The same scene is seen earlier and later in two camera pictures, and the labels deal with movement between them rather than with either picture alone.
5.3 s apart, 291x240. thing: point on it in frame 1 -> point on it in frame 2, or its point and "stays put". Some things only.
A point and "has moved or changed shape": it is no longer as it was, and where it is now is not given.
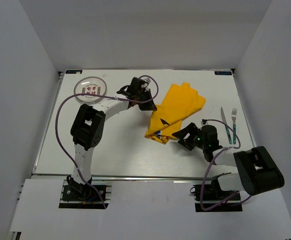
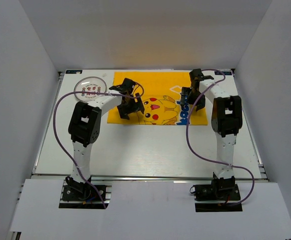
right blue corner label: x=223 y=73 stays put
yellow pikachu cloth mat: x=166 y=119 has moved or changed shape
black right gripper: x=183 y=133 -> x=185 y=91
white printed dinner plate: x=90 y=85 stays put
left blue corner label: x=73 y=71 stays put
